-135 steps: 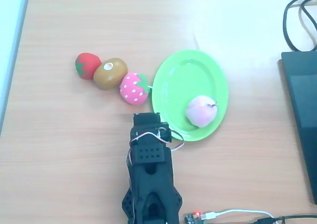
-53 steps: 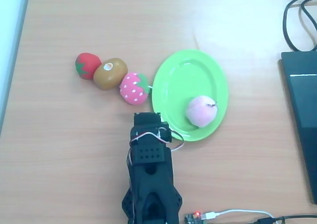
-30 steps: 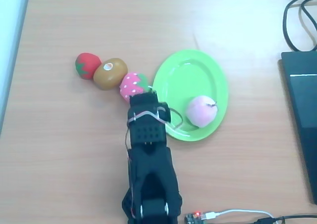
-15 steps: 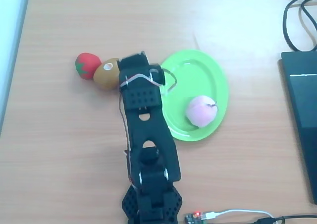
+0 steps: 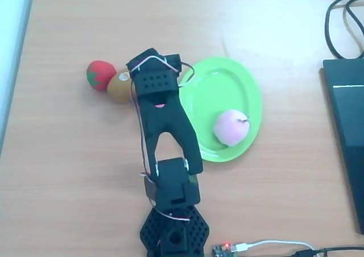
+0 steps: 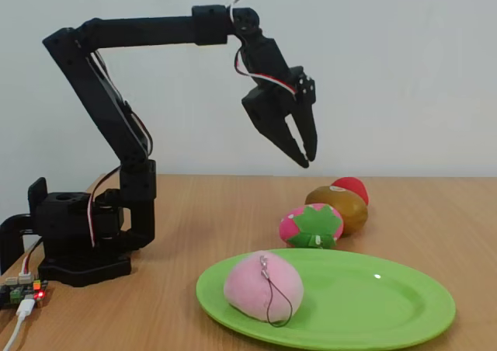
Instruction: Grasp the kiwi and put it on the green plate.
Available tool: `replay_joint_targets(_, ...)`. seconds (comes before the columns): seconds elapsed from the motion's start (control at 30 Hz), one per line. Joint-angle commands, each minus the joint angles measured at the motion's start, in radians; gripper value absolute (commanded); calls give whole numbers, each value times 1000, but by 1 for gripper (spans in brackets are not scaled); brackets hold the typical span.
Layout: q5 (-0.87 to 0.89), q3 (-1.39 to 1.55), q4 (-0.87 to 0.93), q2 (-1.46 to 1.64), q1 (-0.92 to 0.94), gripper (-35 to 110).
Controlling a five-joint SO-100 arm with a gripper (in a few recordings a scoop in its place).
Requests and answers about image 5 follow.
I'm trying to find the brown toy kiwi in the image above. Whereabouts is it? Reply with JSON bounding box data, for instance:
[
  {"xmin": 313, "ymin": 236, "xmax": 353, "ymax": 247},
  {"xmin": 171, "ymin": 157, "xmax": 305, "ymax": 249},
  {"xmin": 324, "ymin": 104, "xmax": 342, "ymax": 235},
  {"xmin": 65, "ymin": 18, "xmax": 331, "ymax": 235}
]
[{"xmin": 107, "ymin": 68, "xmax": 136, "ymax": 103}]

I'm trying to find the green plastic plate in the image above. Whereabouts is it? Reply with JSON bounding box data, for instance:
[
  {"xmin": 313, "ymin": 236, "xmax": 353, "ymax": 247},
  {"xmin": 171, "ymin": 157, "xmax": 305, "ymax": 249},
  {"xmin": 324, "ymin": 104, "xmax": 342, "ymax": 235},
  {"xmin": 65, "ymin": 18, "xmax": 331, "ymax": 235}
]
[{"xmin": 177, "ymin": 56, "xmax": 263, "ymax": 163}]

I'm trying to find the red tomato toy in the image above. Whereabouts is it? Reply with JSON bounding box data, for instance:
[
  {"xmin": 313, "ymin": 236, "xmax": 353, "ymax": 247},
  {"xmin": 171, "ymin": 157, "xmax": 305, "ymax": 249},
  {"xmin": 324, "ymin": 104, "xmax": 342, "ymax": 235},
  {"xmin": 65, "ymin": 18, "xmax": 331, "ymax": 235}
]
[{"xmin": 85, "ymin": 60, "xmax": 118, "ymax": 92}]

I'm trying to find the pink plush peach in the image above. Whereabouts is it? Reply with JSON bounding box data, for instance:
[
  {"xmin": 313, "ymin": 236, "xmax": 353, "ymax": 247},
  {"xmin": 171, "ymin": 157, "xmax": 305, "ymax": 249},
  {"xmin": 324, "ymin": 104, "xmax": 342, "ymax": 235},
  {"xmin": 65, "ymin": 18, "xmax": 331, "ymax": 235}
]
[{"xmin": 213, "ymin": 109, "xmax": 251, "ymax": 147}]

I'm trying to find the black laptop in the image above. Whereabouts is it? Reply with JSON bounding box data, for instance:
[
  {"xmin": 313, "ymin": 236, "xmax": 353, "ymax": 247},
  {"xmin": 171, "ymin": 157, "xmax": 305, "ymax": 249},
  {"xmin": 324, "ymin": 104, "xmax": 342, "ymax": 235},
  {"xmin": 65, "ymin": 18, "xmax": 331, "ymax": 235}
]
[{"xmin": 322, "ymin": 58, "xmax": 364, "ymax": 235}]

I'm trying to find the motor control board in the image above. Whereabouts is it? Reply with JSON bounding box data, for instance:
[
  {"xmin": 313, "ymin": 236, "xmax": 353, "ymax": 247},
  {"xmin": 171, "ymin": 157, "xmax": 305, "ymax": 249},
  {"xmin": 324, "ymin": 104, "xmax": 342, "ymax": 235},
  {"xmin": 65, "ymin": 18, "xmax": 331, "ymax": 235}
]
[{"xmin": 212, "ymin": 242, "xmax": 238, "ymax": 257}]

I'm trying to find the white red gripper servo wire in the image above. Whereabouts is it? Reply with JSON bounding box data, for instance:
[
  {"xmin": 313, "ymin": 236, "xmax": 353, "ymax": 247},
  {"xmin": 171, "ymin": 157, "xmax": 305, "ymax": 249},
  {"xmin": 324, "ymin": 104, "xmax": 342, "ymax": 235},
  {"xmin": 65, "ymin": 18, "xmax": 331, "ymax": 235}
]
[{"xmin": 129, "ymin": 56, "xmax": 196, "ymax": 89}]

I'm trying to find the white USB cable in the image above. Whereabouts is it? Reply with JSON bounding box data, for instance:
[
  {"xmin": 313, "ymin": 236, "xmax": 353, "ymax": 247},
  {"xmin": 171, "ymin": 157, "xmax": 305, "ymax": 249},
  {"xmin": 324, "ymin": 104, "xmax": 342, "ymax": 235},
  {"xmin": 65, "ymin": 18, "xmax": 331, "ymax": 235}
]
[{"xmin": 234, "ymin": 239, "xmax": 316, "ymax": 254}]

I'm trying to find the black power cable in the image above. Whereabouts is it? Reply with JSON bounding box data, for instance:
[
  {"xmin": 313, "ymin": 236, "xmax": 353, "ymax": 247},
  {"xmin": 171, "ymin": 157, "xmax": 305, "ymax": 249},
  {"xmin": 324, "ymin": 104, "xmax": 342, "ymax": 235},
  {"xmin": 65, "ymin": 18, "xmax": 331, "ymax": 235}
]
[{"xmin": 294, "ymin": 247, "xmax": 364, "ymax": 257}]

